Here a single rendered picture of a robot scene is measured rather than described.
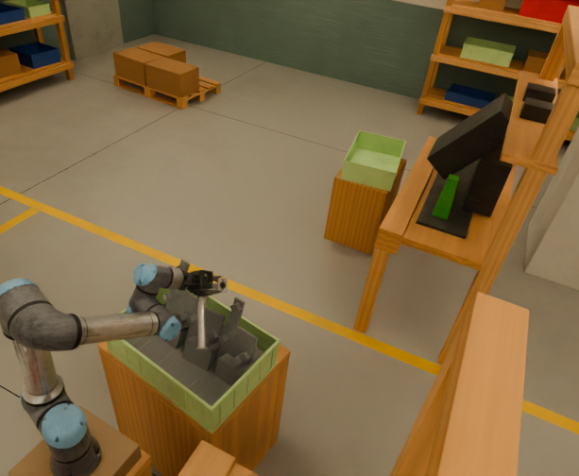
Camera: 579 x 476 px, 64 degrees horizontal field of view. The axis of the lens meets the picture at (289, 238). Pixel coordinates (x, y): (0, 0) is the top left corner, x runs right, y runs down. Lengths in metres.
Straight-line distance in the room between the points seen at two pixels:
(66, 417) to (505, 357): 1.25
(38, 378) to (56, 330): 0.30
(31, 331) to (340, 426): 2.01
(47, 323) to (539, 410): 2.92
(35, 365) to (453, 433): 1.19
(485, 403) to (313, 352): 2.52
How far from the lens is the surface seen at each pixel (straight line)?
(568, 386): 3.71
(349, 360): 3.20
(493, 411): 0.72
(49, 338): 1.32
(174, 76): 6.25
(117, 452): 1.79
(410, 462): 1.15
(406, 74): 7.53
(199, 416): 1.90
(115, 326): 1.42
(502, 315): 0.86
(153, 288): 1.59
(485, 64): 6.73
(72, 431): 1.60
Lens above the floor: 2.48
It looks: 38 degrees down
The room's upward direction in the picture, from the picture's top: 7 degrees clockwise
